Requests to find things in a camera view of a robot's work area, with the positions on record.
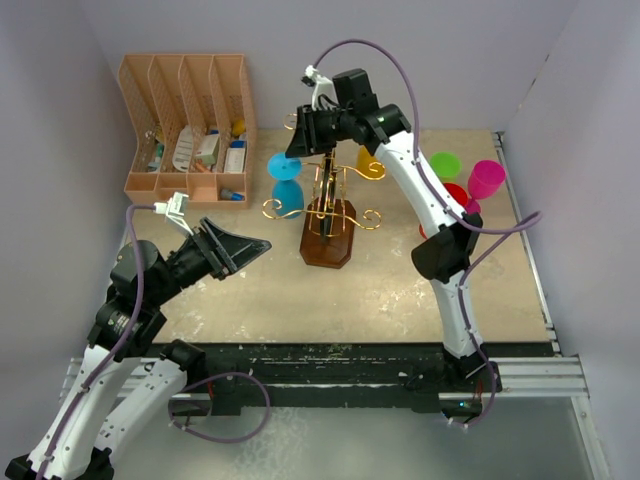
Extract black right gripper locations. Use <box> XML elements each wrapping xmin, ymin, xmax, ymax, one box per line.
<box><xmin>287</xmin><ymin>104</ymin><xmax>355</xmax><ymax>158</ymax></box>

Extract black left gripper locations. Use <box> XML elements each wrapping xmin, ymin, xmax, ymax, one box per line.
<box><xmin>147</xmin><ymin>216</ymin><xmax>270</xmax><ymax>306</ymax></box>

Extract green wine glass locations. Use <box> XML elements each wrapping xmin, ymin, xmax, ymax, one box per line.
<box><xmin>429</xmin><ymin>151</ymin><xmax>461</xmax><ymax>182</ymax></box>

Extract red wine glass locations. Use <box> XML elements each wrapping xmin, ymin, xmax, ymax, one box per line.
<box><xmin>417</xmin><ymin>182</ymin><xmax>468</xmax><ymax>237</ymax></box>

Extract pink wine glass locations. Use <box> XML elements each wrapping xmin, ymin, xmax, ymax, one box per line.
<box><xmin>465</xmin><ymin>160</ymin><xmax>506</xmax><ymax>214</ymax></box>

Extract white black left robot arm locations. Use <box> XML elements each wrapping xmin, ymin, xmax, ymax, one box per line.
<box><xmin>5</xmin><ymin>217</ymin><xmax>272</xmax><ymax>479</ymax></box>

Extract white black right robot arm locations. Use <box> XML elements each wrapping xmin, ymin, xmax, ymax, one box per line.
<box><xmin>285</xmin><ymin>66</ymin><xmax>487</xmax><ymax>391</ymax></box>

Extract blue wine glass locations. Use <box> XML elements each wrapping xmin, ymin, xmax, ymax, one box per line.
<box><xmin>267</xmin><ymin>152</ymin><xmax>305</xmax><ymax>219</ymax></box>

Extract yellow wine glass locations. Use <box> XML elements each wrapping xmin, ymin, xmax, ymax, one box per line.
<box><xmin>356</xmin><ymin>146</ymin><xmax>386</xmax><ymax>180</ymax></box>

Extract gold black wine glass rack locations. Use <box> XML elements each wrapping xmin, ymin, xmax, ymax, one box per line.
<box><xmin>261</xmin><ymin>113</ymin><xmax>386</xmax><ymax>270</ymax></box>

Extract yellow small object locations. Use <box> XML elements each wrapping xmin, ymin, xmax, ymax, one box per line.
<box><xmin>232</xmin><ymin>119</ymin><xmax>246</xmax><ymax>137</ymax></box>

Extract grey blue cylinder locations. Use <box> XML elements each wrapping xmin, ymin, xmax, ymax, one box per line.
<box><xmin>219</xmin><ymin>188</ymin><xmax>245</xmax><ymax>201</ymax></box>

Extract white blue box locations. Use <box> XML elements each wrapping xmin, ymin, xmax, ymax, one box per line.
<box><xmin>223</xmin><ymin>140</ymin><xmax>247</xmax><ymax>174</ymax></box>

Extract white medicine box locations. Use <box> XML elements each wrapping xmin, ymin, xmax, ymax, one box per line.
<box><xmin>195</xmin><ymin>133</ymin><xmax>220</xmax><ymax>168</ymax></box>

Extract peach plastic file organizer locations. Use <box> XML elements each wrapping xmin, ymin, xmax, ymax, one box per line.
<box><xmin>118</xmin><ymin>53</ymin><xmax>257</xmax><ymax>210</ymax></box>

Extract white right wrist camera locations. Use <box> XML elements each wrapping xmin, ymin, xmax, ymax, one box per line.
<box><xmin>301</xmin><ymin>65</ymin><xmax>335</xmax><ymax>111</ymax></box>

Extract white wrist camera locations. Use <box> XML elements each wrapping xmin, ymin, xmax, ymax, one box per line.
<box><xmin>301</xmin><ymin>65</ymin><xmax>335</xmax><ymax>111</ymax></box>
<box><xmin>153</xmin><ymin>192</ymin><xmax>193</xmax><ymax>237</ymax></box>

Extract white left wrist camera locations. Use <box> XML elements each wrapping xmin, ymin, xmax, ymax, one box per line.
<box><xmin>153</xmin><ymin>192</ymin><xmax>193</xmax><ymax>237</ymax></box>

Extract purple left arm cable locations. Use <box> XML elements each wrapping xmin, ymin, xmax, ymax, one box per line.
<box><xmin>35</xmin><ymin>202</ymin><xmax>169</xmax><ymax>480</ymax></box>

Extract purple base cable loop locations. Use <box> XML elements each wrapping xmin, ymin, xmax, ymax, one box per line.
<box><xmin>167</xmin><ymin>372</ymin><xmax>271</xmax><ymax>444</ymax></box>

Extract aluminium table frame rail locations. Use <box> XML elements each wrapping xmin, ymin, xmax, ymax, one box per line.
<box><xmin>64</xmin><ymin>342</ymin><xmax>591</xmax><ymax>416</ymax></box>

